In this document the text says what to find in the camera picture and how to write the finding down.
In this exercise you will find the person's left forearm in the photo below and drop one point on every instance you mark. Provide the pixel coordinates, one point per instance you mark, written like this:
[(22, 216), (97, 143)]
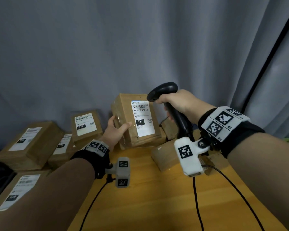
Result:
[(50, 197)]

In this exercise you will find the person's right hand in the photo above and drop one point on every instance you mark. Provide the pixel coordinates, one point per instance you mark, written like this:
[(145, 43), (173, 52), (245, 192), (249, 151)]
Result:
[(187, 101)]

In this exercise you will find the black wristband with marker tags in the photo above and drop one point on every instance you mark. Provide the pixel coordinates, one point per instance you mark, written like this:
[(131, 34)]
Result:
[(91, 158), (240, 137)]

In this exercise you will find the person's left hand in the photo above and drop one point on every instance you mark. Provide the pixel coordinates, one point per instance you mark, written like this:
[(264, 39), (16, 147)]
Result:
[(113, 137)]

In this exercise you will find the person's right forearm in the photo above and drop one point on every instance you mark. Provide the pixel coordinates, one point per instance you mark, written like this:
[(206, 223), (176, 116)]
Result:
[(267, 170)]

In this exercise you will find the yellow taped labelled cardboard box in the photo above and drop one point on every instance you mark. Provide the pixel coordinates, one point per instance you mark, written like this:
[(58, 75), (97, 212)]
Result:
[(62, 144)]

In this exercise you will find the black barcode scanner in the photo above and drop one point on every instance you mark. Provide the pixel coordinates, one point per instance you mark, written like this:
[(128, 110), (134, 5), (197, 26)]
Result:
[(162, 90)]

